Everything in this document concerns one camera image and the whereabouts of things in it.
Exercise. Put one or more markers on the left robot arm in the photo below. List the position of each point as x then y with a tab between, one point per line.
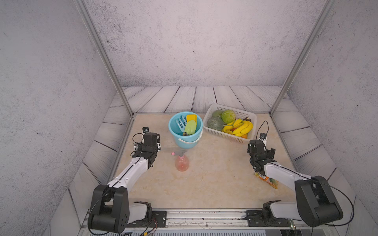
110	210

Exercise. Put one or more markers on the pink spray bottle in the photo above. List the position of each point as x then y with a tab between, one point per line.
182	163

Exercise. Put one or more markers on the front aluminium rail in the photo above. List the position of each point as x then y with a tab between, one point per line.
199	222

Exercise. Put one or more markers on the light blue rake pale handle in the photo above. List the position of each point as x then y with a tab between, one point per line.
181	123

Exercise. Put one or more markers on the yellow shovel blue-tipped handle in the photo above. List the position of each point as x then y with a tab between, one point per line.
191	117

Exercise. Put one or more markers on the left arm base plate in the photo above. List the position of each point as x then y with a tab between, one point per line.
155	218

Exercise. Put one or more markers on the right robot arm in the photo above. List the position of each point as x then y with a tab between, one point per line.
315	203

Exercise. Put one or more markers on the yellow banana bunch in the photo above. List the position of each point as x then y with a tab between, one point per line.
238	128

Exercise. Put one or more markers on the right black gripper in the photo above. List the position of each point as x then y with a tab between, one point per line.
269	155

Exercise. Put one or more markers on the netted green melon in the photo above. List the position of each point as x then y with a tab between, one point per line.
215	123

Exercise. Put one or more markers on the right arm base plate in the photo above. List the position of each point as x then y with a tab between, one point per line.
261	218

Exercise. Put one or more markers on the green cabbage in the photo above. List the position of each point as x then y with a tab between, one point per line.
228	116

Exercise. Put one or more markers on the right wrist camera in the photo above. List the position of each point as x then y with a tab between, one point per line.
263	138

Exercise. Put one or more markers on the left metal frame post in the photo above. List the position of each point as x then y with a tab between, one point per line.
102	52

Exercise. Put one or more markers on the smooth green fruit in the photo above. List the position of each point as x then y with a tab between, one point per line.
217	113

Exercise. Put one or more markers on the right metal frame post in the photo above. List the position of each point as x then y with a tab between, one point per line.
314	33

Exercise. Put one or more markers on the light blue plastic bucket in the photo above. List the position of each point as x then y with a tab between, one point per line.
185	142

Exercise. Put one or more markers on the white plastic basket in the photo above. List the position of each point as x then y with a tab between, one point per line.
239	115

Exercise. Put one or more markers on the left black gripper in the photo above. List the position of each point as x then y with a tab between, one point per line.
137	147

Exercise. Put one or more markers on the metal frame post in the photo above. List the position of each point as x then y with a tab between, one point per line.
314	33
102	52

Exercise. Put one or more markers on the orange seed packet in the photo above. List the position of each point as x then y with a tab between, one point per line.
272	182

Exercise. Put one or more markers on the green trowel wooden handle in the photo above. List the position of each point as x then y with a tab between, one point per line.
190	128

